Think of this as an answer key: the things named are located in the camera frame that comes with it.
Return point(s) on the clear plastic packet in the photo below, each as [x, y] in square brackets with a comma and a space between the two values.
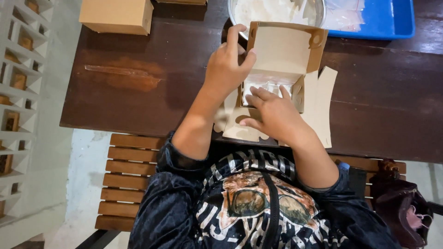
[264, 90]

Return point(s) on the wooden slatted bench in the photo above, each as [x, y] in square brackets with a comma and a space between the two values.
[128, 183]

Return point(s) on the closed brown cardboard box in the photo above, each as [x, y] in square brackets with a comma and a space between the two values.
[116, 16]

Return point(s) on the dark purple bag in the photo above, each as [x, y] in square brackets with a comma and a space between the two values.
[401, 207]

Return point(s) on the blue plastic tray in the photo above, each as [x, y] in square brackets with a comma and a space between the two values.
[377, 20]

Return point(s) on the brown cardboard box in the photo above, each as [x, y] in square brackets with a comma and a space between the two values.
[181, 1]
[287, 83]
[116, 16]

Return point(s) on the person's right hand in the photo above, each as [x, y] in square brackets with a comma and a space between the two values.
[275, 112]

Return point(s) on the flat brown cardboard box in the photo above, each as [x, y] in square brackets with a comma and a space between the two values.
[181, 1]

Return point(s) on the person's dark printed shirt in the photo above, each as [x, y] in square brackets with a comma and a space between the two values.
[242, 207]

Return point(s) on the clear plastic bags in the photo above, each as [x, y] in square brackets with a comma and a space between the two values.
[344, 13]

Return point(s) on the white lattice block shelf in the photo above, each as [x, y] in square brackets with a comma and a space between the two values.
[20, 103]

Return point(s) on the metal bowl with white contents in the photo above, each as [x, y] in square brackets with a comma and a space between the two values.
[277, 12]

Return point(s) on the person's left hand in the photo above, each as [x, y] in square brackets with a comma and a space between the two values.
[225, 67]

